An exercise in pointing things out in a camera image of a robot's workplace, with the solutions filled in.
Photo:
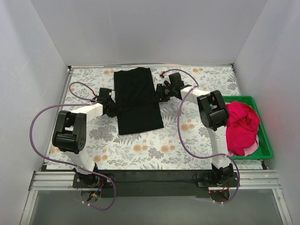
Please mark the black t shirt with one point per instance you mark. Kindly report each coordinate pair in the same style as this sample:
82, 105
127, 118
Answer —
134, 92

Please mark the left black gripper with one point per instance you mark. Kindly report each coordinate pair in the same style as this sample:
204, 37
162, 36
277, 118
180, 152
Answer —
113, 108

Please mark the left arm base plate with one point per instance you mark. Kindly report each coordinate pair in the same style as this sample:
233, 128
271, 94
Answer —
90, 181

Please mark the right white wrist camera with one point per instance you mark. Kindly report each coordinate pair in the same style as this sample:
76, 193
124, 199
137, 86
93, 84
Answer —
165, 78

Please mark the green plastic bin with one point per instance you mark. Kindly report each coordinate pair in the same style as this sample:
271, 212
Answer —
264, 150

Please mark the pink t shirt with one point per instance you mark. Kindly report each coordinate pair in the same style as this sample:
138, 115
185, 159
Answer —
248, 151

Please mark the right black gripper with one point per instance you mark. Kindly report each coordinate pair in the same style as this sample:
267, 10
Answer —
159, 93

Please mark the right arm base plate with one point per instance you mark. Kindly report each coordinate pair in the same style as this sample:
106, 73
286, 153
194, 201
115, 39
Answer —
211, 181

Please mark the floral table mat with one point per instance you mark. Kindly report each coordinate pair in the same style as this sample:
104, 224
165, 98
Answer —
156, 149

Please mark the aluminium frame rail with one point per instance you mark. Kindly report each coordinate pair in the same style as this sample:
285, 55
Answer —
249, 179

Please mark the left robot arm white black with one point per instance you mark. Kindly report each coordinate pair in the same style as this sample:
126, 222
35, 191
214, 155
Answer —
70, 132

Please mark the red t shirt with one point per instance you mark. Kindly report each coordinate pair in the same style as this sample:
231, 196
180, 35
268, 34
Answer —
242, 127

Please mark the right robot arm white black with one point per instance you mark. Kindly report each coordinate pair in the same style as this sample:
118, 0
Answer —
214, 116

